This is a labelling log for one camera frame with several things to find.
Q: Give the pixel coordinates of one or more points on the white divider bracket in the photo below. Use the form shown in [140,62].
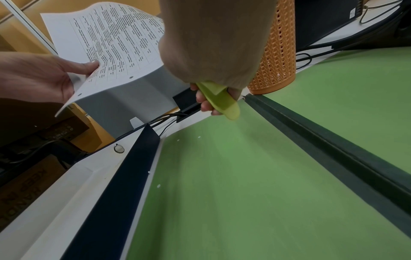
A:
[136,122]

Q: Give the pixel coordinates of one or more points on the green folder with dark spine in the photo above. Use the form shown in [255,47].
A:
[240,190]

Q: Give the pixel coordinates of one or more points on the orange mesh basket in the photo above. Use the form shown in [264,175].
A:
[276,63]

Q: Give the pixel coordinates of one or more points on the stack of printed papers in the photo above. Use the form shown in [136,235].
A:
[112,38]

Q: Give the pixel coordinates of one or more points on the white tray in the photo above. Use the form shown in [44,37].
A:
[106,203]

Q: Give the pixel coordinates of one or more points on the person's left hand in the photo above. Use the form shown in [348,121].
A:
[38,76]

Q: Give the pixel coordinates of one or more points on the person's right hand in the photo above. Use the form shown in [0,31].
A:
[218,38]

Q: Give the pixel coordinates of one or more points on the black desktop computer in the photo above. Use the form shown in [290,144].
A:
[321,20]

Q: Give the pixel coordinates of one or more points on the brown cardboard box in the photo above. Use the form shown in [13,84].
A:
[25,188]

